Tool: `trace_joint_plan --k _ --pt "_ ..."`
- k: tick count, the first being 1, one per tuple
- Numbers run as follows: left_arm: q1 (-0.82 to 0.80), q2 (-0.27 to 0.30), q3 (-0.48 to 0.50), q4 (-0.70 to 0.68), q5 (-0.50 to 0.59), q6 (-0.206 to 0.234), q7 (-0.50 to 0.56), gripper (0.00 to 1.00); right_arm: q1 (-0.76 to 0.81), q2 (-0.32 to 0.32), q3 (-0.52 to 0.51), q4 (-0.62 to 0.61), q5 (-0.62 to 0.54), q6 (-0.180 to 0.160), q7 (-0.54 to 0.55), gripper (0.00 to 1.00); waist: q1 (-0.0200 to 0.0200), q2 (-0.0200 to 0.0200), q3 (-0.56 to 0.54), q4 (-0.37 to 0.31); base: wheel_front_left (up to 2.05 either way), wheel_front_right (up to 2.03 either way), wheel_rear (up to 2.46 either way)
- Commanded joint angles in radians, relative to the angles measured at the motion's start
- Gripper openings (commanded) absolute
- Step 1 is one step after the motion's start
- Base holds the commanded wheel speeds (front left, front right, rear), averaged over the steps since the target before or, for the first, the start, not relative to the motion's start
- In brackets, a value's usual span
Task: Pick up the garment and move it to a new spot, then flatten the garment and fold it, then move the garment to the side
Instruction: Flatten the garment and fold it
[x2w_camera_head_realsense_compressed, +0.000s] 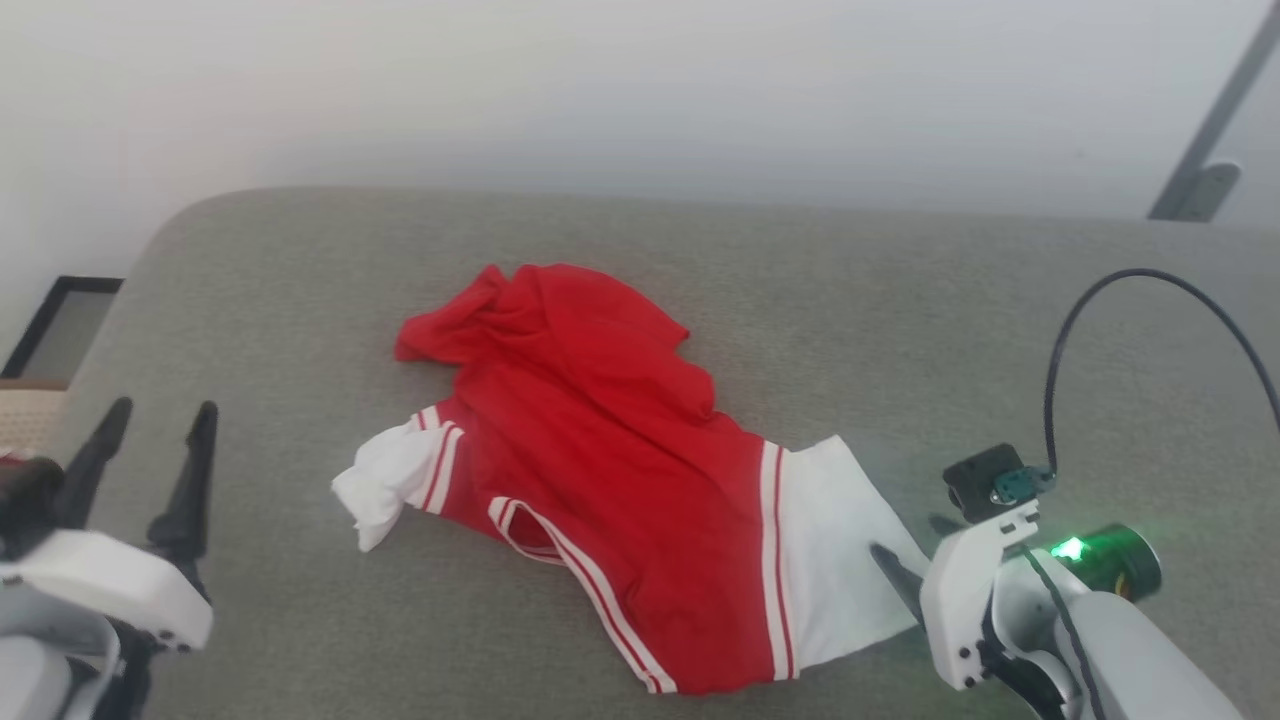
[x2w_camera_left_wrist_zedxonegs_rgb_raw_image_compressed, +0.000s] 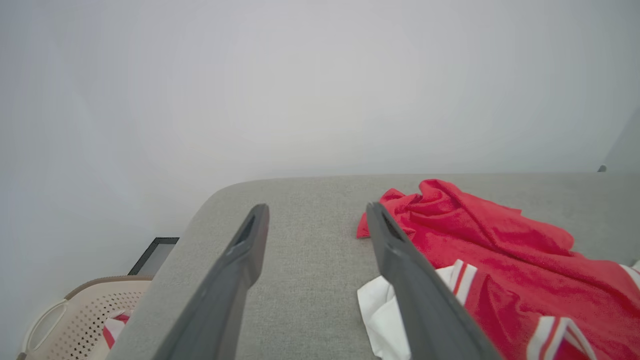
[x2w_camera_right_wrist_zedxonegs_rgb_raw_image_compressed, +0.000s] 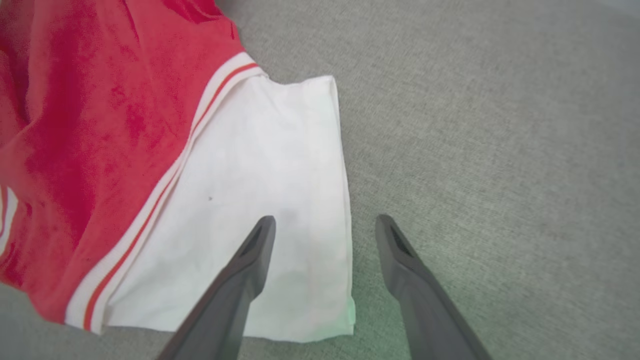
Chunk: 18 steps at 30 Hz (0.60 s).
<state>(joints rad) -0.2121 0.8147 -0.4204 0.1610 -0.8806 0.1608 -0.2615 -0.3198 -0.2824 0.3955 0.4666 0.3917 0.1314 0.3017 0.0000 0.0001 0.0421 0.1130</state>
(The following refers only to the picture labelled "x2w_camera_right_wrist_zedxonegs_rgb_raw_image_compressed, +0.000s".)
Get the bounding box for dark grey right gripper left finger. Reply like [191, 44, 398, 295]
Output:
[157, 215, 277, 360]

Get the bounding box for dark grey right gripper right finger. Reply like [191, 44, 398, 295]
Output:
[375, 214, 493, 360]

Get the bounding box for red and white jersey shirt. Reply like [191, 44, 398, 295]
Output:
[0, 0, 357, 344]

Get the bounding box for grey fabric sofa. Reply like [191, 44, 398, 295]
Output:
[0, 0, 640, 360]

